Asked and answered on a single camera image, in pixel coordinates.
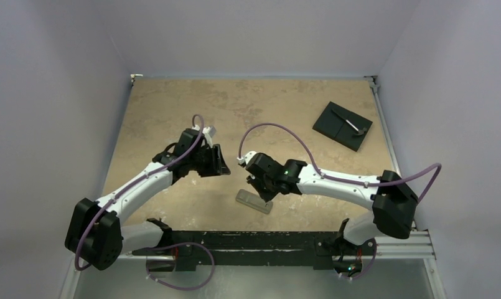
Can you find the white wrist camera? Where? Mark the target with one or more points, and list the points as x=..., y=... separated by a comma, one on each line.
x=245, y=159
x=209, y=132

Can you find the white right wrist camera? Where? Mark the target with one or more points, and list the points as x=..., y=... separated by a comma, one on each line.
x=245, y=159

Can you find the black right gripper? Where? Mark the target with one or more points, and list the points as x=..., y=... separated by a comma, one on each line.
x=259, y=181

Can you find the white remote control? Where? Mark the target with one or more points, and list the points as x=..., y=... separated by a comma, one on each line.
x=253, y=201

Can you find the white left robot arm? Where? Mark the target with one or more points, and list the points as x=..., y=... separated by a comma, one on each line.
x=97, y=233

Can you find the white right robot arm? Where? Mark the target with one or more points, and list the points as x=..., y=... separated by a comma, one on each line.
x=390, y=205

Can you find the black flat tray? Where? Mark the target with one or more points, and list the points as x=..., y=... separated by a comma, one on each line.
x=337, y=130

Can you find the aluminium frame rail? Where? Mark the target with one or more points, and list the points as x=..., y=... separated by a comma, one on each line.
x=375, y=88

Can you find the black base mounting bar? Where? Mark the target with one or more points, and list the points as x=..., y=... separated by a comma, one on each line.
x=185, y=250

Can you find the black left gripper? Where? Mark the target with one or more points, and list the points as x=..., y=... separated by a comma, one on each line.
x=216, y=166

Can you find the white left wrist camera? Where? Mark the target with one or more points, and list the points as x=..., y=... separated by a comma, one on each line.
x=209, y=132

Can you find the black metal tool on tray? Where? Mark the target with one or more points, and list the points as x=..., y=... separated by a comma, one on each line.
x=357, y=131

